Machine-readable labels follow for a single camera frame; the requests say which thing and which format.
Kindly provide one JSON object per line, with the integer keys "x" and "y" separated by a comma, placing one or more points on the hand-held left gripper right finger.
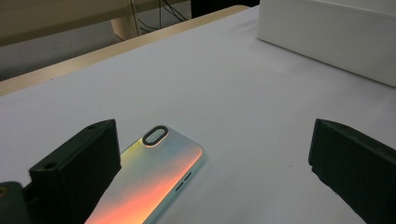
{"x": 358, "y": 168}

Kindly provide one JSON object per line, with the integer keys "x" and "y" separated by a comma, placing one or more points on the light wooden table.
{"x": 93, "y": 56}

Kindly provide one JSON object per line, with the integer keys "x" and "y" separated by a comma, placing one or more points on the white foam board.
{"x": 218, "y": 93}

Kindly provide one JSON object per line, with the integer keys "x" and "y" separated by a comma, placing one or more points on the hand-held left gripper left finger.
{"x": 74, "y": 174}

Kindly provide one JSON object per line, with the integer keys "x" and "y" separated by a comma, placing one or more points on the iridescent phone case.
{"x": 155, "y": 180}

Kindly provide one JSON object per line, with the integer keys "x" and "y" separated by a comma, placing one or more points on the beige background desk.
{"x": 46, "y": 18}

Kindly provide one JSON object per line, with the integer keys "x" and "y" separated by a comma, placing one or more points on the white plastic bin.
{"x": 327, "y": 37}

